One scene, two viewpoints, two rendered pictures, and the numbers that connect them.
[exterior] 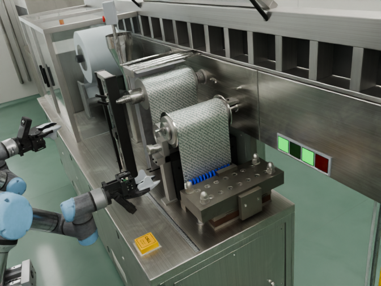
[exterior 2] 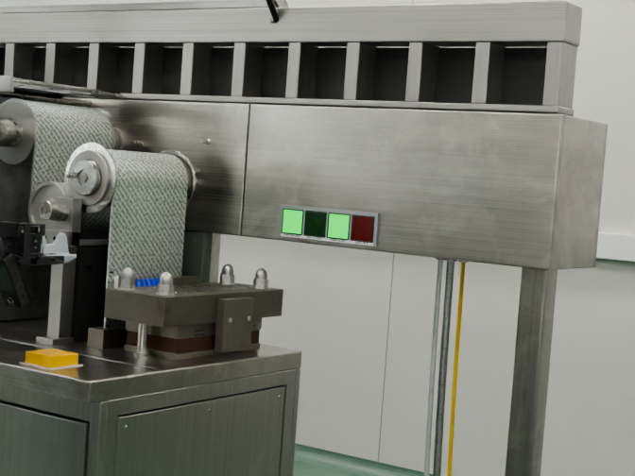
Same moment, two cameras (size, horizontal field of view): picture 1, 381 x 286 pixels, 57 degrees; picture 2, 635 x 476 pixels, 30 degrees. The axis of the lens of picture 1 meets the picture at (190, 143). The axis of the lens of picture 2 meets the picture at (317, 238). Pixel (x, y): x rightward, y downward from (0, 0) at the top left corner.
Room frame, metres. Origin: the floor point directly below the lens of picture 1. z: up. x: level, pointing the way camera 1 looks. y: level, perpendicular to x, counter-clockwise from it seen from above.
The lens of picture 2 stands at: (-1.12, 0.90, 1.29)
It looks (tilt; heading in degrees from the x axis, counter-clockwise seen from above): 3 degrees down; 330
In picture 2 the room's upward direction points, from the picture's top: 4 degrees clockwise
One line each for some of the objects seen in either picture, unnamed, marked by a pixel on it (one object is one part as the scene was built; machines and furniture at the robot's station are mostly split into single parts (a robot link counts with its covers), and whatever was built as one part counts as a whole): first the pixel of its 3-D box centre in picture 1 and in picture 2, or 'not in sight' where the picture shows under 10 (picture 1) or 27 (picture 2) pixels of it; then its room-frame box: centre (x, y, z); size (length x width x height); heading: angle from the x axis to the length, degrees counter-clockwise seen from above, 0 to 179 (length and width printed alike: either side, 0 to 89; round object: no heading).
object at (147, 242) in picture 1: (146, 243); (51, 358); (1.03, 0.22, 0.91); 0.07 x 0.07 x 0.02; 26
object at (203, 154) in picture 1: (206, 154); (147, 244); (1.28, -0.06, 1.12); 0.23 x 0.01 x 0.18; 116
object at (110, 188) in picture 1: (119, 188); (10, 245); (1.11, 0.28, 1.12); 0.12 x 0.08 x 0.09; 117
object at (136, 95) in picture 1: (135, 96); (2, 131); (1.49, 0.21, 1.33); 0.06 x 0.06 x 0.06; 26
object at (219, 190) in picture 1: (233, 186); (197, 302); (1.19, -0.15, 1.00); 0.40 x 0.16 x 0.06; 116
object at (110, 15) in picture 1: (108, 12); not in sight; (1.78, 0.30, 1.66); 0.07 x 0.07 x 0.10; 2
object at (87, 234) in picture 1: (81, 228); not in sight; (1.05, 0.44, 1.01); 0.11 x 0.08 x 0.11; 65
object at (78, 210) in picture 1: (78, 207); not in sight; (1.04, 0.43, 1.11); 0.11 x 0.08 x 0.09; 117
